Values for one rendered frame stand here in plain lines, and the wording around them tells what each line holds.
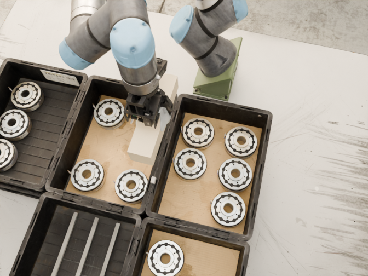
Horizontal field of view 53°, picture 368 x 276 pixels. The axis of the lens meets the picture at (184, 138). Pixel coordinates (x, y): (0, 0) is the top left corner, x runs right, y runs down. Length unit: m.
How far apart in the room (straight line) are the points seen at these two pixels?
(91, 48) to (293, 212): 0.86
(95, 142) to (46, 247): 0.35
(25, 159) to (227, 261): 0.71
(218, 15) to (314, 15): 1.57
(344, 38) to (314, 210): 1.54
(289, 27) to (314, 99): 1.16
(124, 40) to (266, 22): 2.00
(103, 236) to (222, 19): 0.75
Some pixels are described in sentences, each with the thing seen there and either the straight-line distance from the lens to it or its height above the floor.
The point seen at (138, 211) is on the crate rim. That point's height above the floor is 0.93.
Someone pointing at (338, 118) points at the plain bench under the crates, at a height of 0.70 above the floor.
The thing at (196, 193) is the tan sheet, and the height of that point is 0.83.
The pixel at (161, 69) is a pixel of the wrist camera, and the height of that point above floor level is 1.24.
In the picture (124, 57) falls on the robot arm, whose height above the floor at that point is 1.42.
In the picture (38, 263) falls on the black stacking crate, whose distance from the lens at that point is 1.21.
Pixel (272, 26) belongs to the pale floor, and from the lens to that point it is 2.58.
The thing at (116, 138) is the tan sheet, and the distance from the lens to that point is 1.24.
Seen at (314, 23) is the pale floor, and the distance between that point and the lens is 2.66.
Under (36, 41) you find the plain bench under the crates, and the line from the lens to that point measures 1.70.
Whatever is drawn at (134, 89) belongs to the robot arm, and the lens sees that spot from 0.74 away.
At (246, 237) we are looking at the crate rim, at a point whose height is 0.93.
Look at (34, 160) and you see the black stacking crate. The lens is 1.29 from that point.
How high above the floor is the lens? 1.95
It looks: 67 degrees down
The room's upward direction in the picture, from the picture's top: 4 degrees counter-clockwise
